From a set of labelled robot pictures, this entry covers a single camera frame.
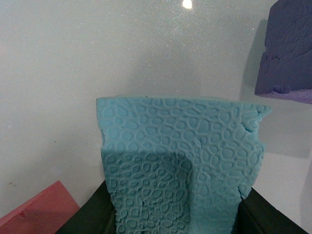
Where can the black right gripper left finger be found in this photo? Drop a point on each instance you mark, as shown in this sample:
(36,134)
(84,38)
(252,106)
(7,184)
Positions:
(96,216)

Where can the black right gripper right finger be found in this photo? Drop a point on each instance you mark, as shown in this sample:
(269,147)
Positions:
(257,216)

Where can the light blue block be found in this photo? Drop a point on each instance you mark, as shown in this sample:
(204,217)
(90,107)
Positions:
(179,165)

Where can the salmon pink plastic bin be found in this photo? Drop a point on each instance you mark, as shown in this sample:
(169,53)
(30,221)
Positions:
(44,213)

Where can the front purple foam block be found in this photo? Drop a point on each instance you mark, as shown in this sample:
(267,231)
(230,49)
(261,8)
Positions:
(285,70)

